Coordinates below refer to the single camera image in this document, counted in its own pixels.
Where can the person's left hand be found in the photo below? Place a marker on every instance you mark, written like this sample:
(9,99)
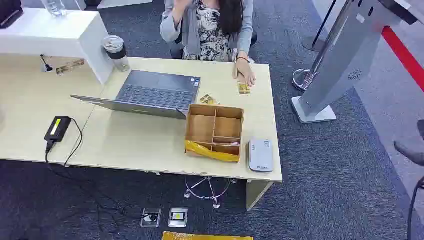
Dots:
(244,71)

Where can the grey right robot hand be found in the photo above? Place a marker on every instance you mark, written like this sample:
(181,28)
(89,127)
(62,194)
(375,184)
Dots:
(412,154)

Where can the gold card with print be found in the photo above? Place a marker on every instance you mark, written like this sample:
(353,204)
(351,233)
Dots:
(208,99)

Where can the person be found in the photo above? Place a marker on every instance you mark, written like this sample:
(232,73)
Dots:
(212,33)

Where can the chrome stanchion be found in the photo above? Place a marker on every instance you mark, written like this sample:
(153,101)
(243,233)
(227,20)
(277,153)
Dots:
(303,79)

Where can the wooden divided card box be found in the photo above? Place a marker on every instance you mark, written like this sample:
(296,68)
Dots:
(202,127)

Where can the pink card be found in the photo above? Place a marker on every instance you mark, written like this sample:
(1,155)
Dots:
(234,144)

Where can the black stanchion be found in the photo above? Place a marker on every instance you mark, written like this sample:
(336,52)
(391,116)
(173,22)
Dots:
(313,43)

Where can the grey card reader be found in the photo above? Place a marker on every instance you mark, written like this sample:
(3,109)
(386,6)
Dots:
(260,155)

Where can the yellow tape strip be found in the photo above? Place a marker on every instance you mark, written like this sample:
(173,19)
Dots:
(205,151)

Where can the grey open laptop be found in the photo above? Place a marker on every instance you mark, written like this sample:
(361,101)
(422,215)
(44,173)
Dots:
(155,92)

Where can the grey gate kiosk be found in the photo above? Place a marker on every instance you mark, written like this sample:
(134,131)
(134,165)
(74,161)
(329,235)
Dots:
(341,59)

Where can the pale desk leg panel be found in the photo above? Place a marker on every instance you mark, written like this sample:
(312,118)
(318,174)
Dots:
(256,195)

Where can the clear tumbler with black band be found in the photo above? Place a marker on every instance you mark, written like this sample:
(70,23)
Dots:
(116,53)

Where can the chrome stool base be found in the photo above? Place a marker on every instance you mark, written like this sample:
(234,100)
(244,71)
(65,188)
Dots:
(198,195)

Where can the floor socket with yellow label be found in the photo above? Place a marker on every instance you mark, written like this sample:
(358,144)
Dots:
(178,217)

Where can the yellow sheet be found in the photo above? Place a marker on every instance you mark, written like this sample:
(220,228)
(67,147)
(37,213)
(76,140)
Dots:
(205,236)

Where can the floor socket with plug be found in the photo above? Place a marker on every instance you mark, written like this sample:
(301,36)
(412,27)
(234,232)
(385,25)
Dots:
(151,217)

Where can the black power adapter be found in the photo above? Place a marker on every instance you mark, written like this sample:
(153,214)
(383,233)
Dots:
(58,129)

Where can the white desk riser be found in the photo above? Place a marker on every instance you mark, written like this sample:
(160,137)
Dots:
(49,33)

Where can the small black desk microphone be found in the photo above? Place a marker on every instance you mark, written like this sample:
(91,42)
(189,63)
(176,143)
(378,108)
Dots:
(45,64)

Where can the clear glass bottle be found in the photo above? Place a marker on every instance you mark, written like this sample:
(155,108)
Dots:
(54,7)

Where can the black case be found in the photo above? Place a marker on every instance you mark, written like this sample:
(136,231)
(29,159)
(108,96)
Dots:
(9,11)

